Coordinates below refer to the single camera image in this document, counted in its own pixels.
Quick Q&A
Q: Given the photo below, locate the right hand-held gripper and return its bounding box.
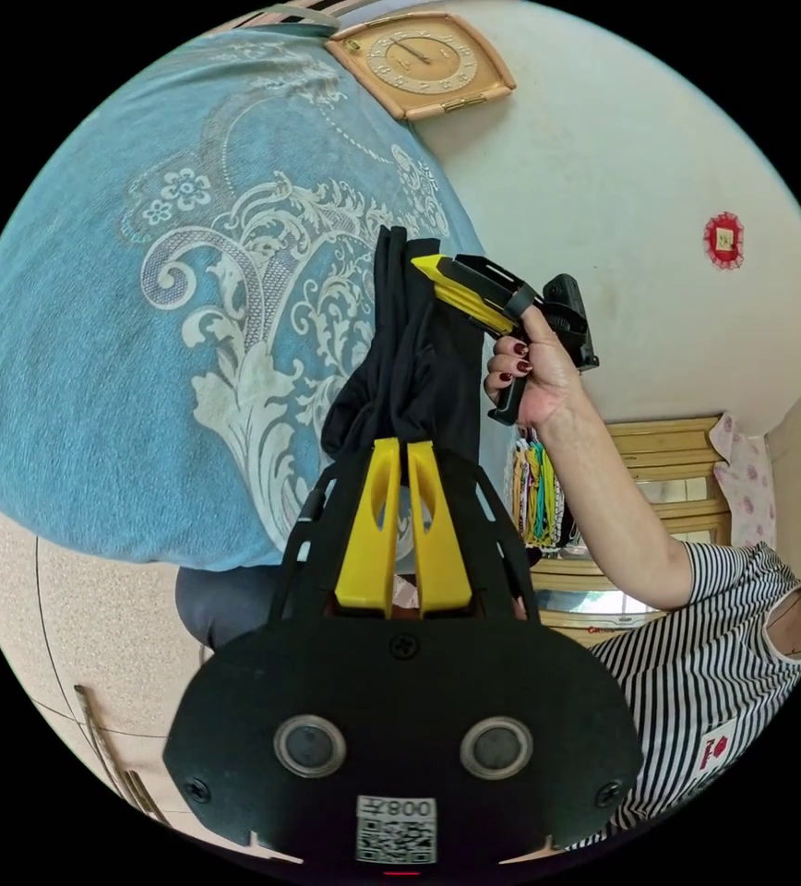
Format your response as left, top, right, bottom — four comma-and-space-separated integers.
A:
411, 254, 548, 425

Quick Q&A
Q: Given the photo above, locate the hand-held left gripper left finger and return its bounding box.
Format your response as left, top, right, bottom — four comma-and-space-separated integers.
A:
334, 437, 401, 619

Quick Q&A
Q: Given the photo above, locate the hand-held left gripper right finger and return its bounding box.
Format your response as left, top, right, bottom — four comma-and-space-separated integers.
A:
407, 442, 473, 619

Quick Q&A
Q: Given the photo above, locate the black short-sleeve shirt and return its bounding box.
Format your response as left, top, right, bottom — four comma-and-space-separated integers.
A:
322, 224, 486, 466

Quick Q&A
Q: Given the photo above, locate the person's right forearm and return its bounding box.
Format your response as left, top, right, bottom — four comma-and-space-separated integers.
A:
532, 398, 698, 616

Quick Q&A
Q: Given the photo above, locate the person's right hand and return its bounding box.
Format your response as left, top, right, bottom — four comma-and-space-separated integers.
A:
483, 303, 587, 432

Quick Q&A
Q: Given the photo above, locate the bunch of colourful hanging bands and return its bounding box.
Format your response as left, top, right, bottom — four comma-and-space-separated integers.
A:
510, 428, 569, 555

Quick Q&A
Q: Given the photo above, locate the wooden cupboard with mirror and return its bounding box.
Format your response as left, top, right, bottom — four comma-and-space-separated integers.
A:
530, 414, 735, 650

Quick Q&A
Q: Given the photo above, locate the person's body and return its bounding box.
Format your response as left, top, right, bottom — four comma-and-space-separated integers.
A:
175, 539, 801, 854

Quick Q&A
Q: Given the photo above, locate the pink flowered hanging cloth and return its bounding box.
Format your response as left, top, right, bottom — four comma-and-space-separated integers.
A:
708, 412, 780, 552

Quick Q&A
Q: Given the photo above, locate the bed with blue printed quilt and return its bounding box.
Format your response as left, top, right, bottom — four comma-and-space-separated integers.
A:
0, 30, 493, 574

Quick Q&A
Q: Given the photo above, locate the tan square wall clock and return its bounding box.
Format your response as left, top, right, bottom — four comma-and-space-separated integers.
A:
324, 12, 518, 123

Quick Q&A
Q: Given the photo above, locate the red wall ornament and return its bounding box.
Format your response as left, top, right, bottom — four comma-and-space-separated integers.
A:
702, 211, 747, 272

